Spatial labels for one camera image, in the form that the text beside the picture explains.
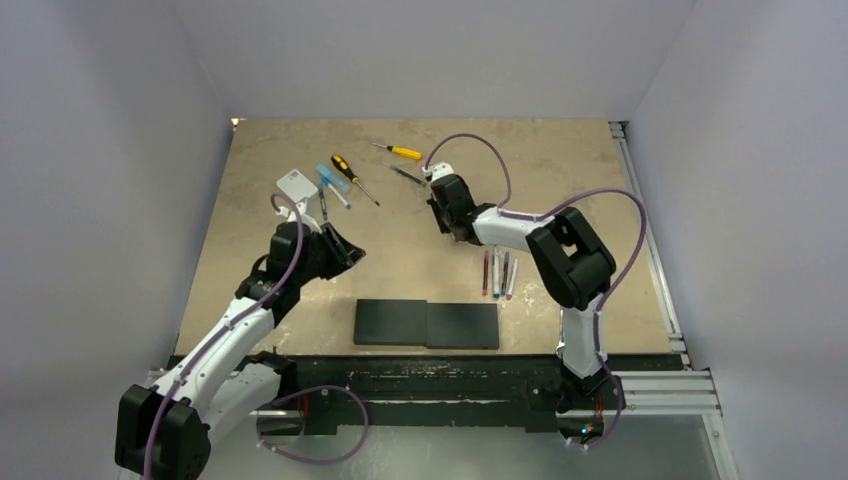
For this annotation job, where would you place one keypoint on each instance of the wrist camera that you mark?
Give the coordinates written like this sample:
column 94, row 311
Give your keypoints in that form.
column 437, row 171
column 289, row 212

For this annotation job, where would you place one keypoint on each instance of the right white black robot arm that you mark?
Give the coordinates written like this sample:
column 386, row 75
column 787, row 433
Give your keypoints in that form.
column 573, row 263

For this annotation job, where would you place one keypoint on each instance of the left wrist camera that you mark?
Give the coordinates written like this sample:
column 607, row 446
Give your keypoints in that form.
column 289, row 212

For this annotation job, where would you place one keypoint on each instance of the light blue cap marker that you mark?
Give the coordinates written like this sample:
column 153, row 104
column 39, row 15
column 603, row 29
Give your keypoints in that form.
column 339, row 195

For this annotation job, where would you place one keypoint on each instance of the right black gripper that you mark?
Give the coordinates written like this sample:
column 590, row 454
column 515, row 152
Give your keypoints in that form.
column 443, row 226

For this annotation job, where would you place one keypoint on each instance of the black rectangular block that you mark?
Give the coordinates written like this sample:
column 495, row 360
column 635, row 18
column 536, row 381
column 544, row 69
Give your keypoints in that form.
column 450, row 326

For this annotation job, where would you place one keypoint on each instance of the pink cap white marker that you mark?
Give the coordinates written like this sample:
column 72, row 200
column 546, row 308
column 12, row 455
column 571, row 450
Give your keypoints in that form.
column 512, row 280

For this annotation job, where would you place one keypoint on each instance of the red clear pen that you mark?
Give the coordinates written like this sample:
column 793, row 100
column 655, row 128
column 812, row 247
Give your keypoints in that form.
column 485, row 273

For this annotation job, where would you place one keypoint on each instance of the dark blue gel pen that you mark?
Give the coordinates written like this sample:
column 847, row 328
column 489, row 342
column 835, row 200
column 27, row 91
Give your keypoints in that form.
column 505, row 274

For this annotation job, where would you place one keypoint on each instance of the black yellow screwdriver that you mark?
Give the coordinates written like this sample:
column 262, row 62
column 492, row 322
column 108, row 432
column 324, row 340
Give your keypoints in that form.
column 344, row 168

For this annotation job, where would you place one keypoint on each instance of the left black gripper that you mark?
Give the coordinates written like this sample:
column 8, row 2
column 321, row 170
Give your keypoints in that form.
column 342, row 254

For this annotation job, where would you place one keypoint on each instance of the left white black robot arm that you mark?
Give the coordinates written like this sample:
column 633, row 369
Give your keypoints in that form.
column 168, row 429

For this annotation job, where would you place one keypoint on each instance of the white square box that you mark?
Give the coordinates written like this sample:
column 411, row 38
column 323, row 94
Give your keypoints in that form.
column 297, row 186

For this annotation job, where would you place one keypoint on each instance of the black base frame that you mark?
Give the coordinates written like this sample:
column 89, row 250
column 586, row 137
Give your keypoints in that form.
column 522, row 391

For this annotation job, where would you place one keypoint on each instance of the yellow handle screwdriver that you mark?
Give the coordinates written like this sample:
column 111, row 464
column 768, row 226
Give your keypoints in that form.
column 400, row 151

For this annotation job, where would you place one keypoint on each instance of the aluminium side rail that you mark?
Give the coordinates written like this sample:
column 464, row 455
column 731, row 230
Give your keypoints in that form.
column 648, row 347

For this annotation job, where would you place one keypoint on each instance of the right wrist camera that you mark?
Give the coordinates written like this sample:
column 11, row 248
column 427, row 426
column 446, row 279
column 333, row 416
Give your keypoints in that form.
column 437, row 171

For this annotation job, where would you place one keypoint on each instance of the blue white marker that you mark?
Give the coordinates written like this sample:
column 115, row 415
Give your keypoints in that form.
column 495, row 273

